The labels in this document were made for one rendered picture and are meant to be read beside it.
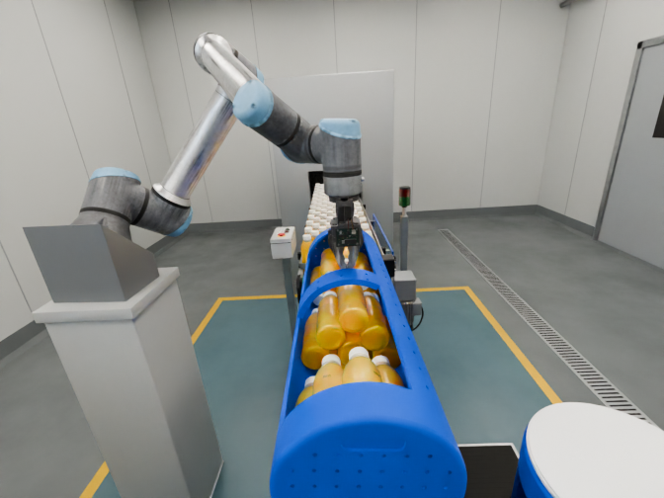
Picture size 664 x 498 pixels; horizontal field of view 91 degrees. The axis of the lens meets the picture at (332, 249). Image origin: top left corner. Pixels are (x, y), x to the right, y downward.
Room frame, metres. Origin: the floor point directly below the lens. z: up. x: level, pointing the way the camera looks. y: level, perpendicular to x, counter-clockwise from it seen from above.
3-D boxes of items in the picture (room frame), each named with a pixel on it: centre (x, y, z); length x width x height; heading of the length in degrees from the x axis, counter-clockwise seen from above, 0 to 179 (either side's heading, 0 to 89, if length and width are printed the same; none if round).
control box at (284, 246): (1.56, 0.24, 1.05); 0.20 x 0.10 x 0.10; 179
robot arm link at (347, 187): (0.77, -0.04, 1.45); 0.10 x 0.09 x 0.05; 89
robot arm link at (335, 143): (0.77, -0.03, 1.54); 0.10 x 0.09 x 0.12; 44
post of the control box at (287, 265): (1.56, 0.24, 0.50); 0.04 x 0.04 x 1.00; 89
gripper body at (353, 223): (0.76, -0.04, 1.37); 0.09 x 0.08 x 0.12; 179
